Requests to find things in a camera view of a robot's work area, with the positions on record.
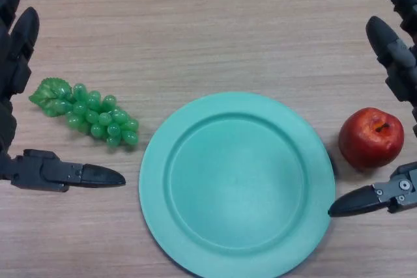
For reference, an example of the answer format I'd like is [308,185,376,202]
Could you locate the green round plate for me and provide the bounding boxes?
[139,92,336,278]

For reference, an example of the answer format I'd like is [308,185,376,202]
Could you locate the green plastic grape bunch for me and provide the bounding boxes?
[28,77,140,151]

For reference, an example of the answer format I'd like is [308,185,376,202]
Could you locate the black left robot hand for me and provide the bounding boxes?
[0,0,127,193]

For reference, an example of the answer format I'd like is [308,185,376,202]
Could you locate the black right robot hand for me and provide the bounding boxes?
[327,0,417,219]

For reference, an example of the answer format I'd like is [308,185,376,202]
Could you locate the red apple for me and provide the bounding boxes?
[338,107,405,169]

